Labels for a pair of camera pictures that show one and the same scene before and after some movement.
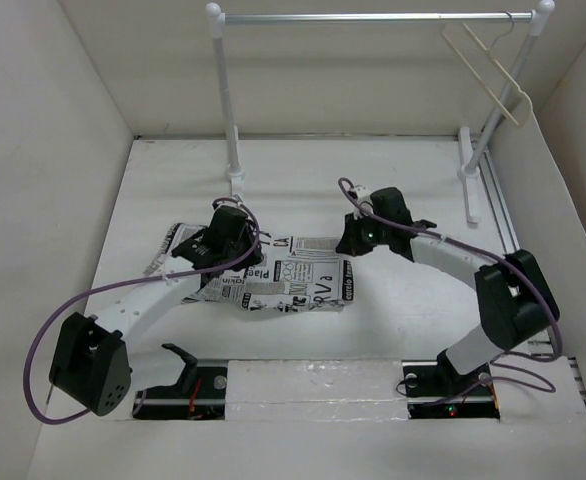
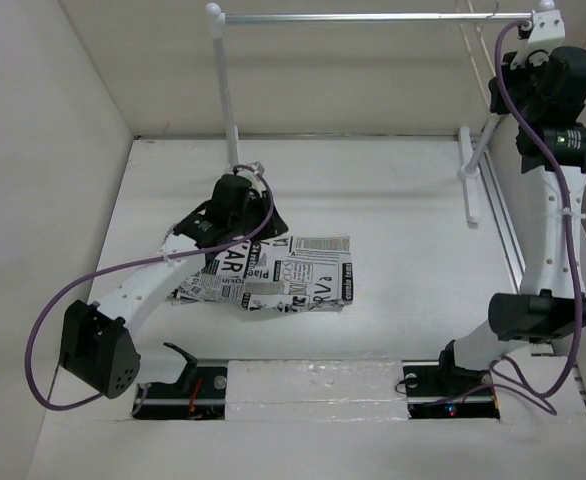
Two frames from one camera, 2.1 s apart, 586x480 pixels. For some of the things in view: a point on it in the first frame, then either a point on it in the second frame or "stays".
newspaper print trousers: x=295 y=273 stays
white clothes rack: x=469 y=170 stays
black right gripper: x=350 y=242 → x=508 y=74
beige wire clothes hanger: x=479 y=78 → x=485 y=47
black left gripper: x=249 y=261 → x=274 y=227
